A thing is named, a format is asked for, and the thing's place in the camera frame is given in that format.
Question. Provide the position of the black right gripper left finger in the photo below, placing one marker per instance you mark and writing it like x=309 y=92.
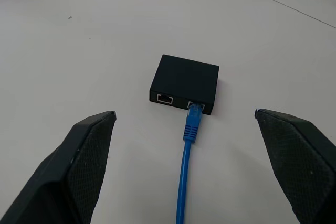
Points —
x=65 y=171

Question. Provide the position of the black network switch box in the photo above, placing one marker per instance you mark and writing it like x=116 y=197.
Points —
x=183 y=82

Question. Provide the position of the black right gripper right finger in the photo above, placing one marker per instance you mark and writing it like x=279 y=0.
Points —
x=302 y=166

